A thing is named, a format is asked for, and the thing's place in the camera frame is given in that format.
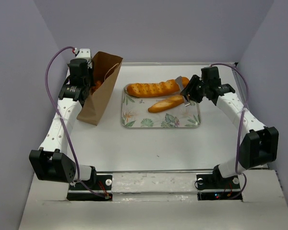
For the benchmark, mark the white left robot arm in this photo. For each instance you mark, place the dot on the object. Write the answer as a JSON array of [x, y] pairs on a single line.
[[50, 161]]

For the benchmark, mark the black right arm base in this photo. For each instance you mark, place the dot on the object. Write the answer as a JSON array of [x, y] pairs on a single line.
[[209, 188]]

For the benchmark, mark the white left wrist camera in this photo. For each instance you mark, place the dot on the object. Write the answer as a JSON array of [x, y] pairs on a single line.
[[83, 53]]

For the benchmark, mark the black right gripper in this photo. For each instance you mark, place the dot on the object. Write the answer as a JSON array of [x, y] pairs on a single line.
[[190, 89]]

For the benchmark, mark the short fake bread loaf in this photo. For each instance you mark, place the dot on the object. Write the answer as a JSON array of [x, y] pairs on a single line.
[[166, 104]]

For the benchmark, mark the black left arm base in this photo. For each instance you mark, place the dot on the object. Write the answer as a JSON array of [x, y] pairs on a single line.
[[101, 188]]

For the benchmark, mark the long scored fake baguette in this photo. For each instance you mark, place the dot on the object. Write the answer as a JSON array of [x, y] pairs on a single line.
[[149, 90]]

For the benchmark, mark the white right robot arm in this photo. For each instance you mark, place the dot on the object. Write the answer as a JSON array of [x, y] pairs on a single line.
[[256, 143]]

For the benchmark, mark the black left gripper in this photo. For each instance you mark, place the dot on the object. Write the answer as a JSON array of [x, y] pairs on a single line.
[[90, 72]]

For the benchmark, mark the brown paper bag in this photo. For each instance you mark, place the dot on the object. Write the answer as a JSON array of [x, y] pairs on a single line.
[[106, 69]]

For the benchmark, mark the floral white serving tray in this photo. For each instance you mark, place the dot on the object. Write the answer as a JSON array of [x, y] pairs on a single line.
[[134, 114]]

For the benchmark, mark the small fake bread piece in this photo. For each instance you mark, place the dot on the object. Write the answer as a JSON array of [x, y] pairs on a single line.
[[97, 84]]

